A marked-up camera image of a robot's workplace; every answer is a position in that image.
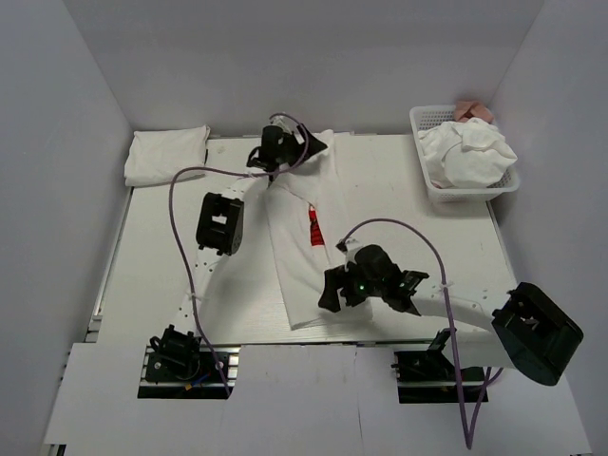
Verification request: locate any crumpled white t-shirt in basket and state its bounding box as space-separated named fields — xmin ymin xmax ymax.
xmin=418 ymin=118 xmax=518 ymax=189

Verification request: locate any pink cloth behind basket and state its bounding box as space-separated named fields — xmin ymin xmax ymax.
xmin=453 ymin=101 xmax=495 ymax=124

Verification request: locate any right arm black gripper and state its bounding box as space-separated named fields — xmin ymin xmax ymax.
xmin=319 ymin=261 xmax=386 ymax=313

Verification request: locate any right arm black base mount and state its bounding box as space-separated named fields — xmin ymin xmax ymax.
xmin=391 ymin=329 xmax=459 ymax=405

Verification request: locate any white Coca-Cola print t-shirt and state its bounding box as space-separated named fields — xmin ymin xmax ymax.
xmin=264 ymin=130 xmax=372 ymax=330

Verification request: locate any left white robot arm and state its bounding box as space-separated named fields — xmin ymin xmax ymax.
xmin=168 ymin=123 xmax=334 ymax=351

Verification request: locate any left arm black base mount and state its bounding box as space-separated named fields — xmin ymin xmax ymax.
xmin=137 ymin=325 xmax=240 ymax=400

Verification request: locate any folded white t-shirt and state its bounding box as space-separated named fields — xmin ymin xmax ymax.
xmin=123 ymin=125 xmax=210 ymax=187

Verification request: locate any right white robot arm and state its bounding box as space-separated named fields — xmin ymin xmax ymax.
xmin=318 ymin=244 xmax=583 ymax=386

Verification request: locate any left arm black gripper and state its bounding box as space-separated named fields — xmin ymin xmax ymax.
xmin=276 ymin=123 xmax=328 ymax=168

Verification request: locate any white plastic laundry basket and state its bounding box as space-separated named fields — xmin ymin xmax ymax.
xmin=409 ymin=104 xmax=521 ymax=202

